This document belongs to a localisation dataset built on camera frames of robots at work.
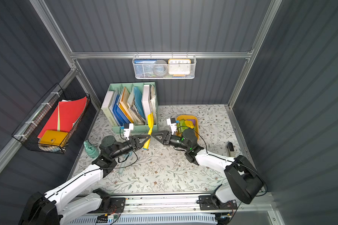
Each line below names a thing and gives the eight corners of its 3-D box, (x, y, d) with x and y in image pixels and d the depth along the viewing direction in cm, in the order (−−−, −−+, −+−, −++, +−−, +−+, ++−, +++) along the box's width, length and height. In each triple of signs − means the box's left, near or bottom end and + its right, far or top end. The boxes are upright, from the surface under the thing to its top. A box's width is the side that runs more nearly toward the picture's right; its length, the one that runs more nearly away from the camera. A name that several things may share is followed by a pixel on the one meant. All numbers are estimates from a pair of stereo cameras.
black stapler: (228, 156, 93) (231, 153, 89) (225, 146, 98) (227, 142, 94) (232, 156, 93) (235, 153, 89) (229, 146, 98) (232, 142, 94)
